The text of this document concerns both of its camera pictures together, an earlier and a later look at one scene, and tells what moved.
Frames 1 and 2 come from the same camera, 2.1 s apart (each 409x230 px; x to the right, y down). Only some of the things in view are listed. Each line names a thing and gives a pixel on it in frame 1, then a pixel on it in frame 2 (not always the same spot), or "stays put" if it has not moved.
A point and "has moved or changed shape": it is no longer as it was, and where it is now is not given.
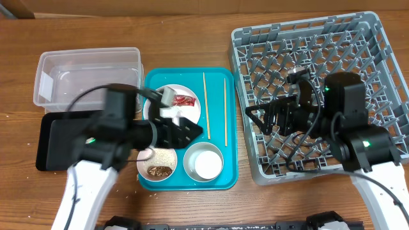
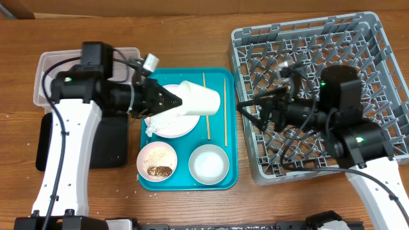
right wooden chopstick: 225,114 stays put
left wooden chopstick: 207,109 stays put
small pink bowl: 157,164 stays put
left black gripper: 169,140 -> 154,104
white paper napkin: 174,112 has moved or changed shape
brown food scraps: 160,170 stays put
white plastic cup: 208,165 -> 197,100
